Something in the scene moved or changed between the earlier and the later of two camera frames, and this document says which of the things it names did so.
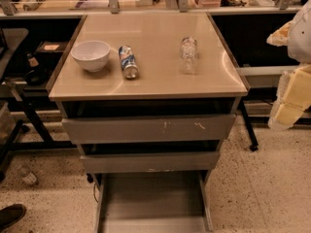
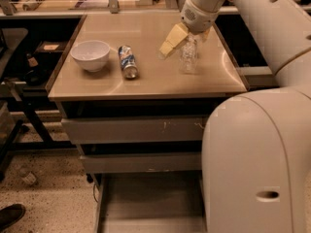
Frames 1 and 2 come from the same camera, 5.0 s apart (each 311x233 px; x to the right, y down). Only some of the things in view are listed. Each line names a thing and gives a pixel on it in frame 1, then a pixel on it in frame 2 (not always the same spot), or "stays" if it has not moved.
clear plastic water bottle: [189, 55] stays
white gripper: [301, 38] to [198, 19]
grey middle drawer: [150, 162] stays
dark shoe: [11, 215] stays
